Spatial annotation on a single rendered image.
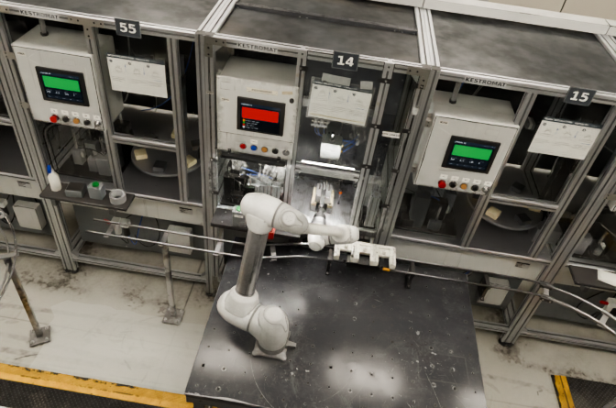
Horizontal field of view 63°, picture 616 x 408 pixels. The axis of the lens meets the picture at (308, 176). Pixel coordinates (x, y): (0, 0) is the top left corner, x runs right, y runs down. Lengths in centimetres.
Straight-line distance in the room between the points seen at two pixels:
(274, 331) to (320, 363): 34
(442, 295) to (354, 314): 58
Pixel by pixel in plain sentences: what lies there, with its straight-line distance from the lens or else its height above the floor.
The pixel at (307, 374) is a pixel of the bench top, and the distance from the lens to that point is 274.
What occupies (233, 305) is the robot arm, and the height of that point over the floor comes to 93.
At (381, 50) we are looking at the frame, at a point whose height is 201.
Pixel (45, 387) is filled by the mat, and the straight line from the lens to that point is 365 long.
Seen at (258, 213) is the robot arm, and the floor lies 145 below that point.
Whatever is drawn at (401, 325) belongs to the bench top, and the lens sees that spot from 300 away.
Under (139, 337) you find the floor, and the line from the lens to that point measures 369.
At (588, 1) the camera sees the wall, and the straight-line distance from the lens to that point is 653.
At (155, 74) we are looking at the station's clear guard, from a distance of 272.
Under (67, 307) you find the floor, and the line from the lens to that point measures 396.
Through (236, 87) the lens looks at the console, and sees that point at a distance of 258.
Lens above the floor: 307
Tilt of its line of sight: 40 degrees down
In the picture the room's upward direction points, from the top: 8 degrees clockwise
